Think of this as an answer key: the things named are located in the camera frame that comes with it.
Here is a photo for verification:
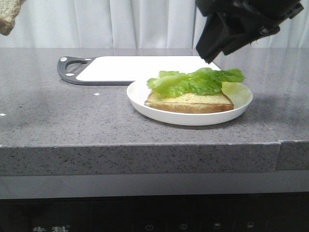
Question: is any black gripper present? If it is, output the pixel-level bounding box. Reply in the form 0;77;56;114
196;0;304;63

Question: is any green lettuce leaf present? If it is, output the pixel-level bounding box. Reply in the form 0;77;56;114
147;68;245;98

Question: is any toast bread slice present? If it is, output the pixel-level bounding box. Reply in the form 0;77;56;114
144;92;234;114
0;0;25;36

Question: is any white round plate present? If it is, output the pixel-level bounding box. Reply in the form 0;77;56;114
126;80;253;126

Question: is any white cutting board grey rim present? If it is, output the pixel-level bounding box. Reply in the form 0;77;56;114
57;56;220;86

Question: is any black appliance control panel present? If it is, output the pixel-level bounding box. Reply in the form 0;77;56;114
0;192;309;232

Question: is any white curtain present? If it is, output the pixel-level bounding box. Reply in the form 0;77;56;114
0;0;309;49

